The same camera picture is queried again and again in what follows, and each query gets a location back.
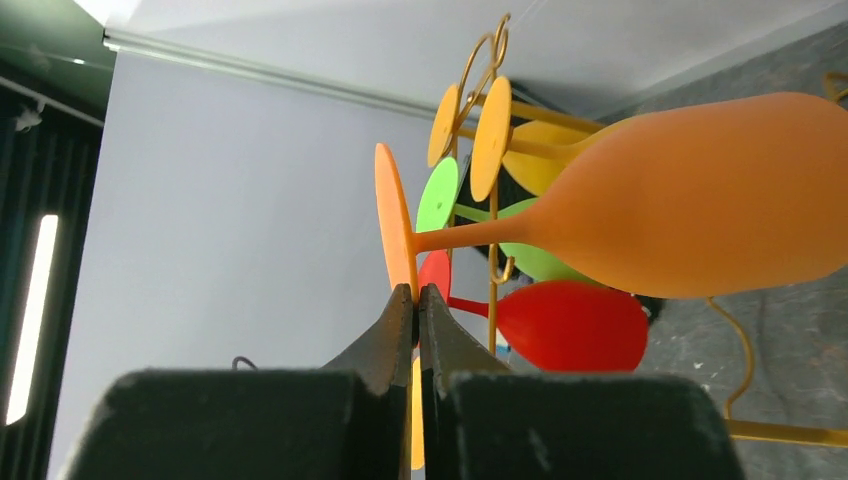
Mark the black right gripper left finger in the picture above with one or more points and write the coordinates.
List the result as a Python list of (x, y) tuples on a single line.
[(345, 420)]

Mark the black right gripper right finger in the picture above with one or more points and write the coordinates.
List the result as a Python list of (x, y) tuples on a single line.
[(485, 421)]

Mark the yellow plastic wine glass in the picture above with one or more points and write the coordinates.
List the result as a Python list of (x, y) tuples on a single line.
[(443, 125), (534, 145), (417, 450)]

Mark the red plastic wine glass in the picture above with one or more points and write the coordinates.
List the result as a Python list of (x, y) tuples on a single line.
[(572, 326)]

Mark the green plastic wine glass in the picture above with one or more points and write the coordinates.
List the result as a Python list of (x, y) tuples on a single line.
[(439, 202)]

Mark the orange plastic wine glass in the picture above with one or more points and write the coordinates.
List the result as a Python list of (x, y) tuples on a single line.
[(698, 201)]

